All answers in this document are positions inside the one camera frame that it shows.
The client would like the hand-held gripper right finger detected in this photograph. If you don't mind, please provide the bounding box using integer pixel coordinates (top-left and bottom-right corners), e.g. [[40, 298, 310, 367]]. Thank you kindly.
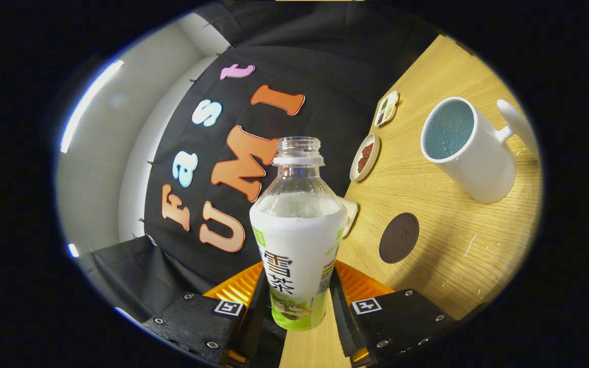
[[328, 260, 461, 366]]

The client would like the white toaster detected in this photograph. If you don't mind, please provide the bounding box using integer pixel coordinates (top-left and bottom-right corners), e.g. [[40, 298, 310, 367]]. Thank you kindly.
[[342, 197, 359, 239]]

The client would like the wooden table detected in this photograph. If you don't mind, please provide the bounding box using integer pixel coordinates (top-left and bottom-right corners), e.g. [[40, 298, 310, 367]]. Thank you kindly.
[[279, 35, 543, 368]]

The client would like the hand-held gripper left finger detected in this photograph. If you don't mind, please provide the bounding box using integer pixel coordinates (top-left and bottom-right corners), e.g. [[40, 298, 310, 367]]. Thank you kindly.
[[141, 262, 269, 366]]

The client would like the long ceiling light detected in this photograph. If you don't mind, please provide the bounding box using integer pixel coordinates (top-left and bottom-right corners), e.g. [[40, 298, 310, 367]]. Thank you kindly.
[[59, 60, 125, 154]]

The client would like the white cup blue inside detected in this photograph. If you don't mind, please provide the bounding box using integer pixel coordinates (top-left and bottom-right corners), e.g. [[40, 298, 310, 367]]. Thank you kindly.
[[420, 97, 538, 204]]

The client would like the clear juice bottle green label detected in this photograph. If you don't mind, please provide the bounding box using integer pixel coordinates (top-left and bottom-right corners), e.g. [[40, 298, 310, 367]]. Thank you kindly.
[[250, 136, 349, 332]]

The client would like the small rectangular condiment dish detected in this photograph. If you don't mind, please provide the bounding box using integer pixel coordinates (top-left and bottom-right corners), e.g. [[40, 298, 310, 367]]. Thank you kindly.
[[374, 90, 400, 127]]

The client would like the round dark brown coaster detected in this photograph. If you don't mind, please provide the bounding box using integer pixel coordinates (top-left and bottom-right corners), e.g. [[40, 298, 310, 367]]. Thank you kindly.
[[379, 213, 420, 264]]

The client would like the small round plate red food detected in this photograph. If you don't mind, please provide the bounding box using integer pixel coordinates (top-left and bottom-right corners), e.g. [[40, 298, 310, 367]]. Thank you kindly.
[[350, 133, 380, 182]]

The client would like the black backdrop cloth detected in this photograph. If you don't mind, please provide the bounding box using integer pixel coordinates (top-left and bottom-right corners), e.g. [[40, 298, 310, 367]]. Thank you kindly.
[[77, 3, 448, 323]]

